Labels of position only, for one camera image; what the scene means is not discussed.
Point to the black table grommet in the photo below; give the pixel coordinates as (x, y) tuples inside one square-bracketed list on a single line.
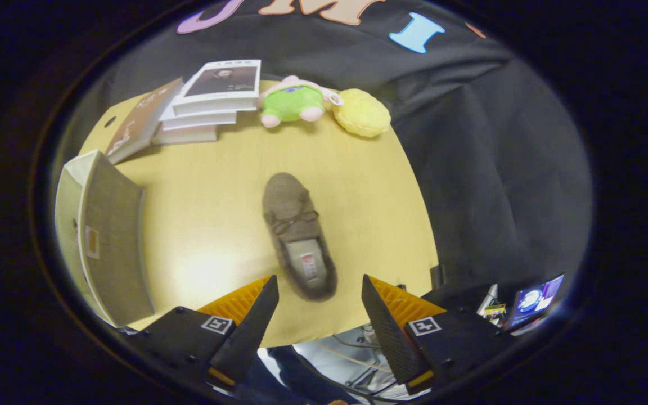
[(110, 121)]

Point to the yellow plush toy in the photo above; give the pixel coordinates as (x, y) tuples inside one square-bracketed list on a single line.
[(363, 112)]

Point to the cluttered papers pile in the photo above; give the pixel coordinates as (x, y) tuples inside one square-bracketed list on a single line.
[(493, 306)]

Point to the black table clamp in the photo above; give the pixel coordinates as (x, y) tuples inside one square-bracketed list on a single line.
[(437, 277)]

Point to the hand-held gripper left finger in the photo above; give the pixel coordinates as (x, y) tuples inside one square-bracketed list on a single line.
[(251, 337)]

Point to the brown cover book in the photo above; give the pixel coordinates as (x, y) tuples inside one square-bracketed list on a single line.
[(144, 118)]

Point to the person's dark blue clothing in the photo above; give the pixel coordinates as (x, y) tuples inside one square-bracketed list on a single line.
[(279, 371)]

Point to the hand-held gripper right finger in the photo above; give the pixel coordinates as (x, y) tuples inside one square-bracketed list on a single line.
[(391, 332)]

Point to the brown fuzzy shoe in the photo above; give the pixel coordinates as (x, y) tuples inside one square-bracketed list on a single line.
[(287, 197)]

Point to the beige storage box grey lid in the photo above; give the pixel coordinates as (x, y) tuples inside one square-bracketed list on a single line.
[(113, 242)]

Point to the blue-lit screen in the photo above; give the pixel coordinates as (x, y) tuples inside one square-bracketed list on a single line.
[(532, 298)]

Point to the white book portrait cover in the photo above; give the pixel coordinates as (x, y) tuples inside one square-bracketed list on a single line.
[(220, 84)]

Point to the green and pink plush toy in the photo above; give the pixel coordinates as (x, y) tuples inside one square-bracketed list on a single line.
[(293, 104)]

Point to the thick pale book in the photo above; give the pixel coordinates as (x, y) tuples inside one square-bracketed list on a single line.
[(186, 135)]

